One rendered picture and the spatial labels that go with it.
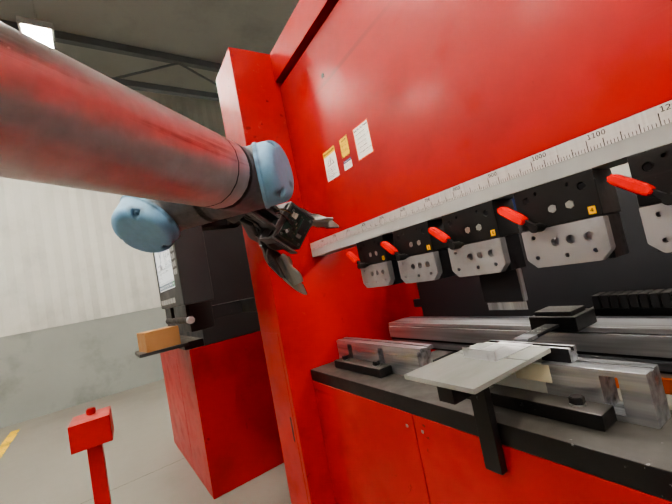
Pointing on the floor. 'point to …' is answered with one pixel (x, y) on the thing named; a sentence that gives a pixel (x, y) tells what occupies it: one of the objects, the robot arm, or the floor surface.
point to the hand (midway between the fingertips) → (321, 260)
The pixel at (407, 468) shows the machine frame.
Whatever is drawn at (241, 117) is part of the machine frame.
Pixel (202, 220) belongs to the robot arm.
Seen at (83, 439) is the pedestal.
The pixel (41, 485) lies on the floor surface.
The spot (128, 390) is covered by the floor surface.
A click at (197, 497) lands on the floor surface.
